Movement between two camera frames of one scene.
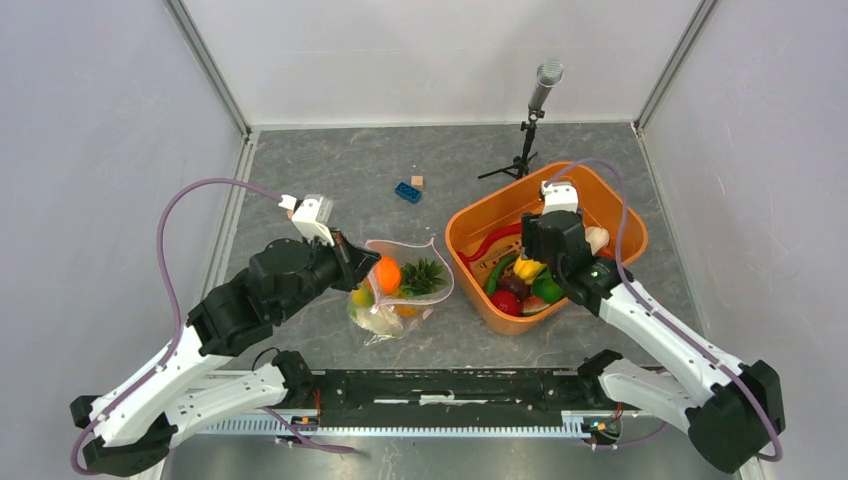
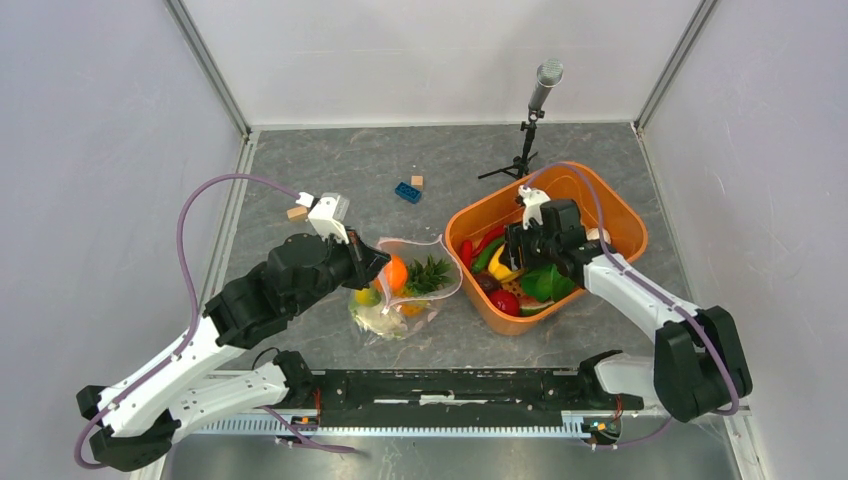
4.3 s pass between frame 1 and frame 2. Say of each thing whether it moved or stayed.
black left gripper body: stayed
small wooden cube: stayed
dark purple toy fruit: moved
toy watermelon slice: stayed
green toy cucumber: moved
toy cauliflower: stayed
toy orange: moved
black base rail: stayed
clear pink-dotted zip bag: stayed
